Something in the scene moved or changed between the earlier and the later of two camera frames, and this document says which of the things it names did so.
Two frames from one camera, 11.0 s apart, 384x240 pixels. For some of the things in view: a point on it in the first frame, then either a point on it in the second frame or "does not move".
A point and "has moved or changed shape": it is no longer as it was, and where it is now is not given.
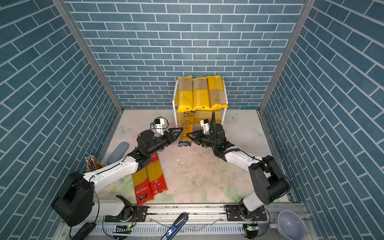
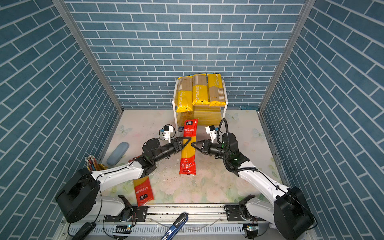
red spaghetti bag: x=157 y=183 -> x=188 y=158
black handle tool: x=88 y=228 does not move
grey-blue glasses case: x=118 y=153 does not move
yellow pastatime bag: x=217 y=96 does not move
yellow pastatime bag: x=201 y=95 has moved or changed shape
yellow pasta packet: x=187 y=127 has moved or changed shape
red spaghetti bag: x=142 y=186 does not move
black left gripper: x=168 y=137 -> x=175 y=145
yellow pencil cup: x=92 y=164 does not move
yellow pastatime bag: x=185 y=94 does not move
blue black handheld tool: x=176 y=227 does not move
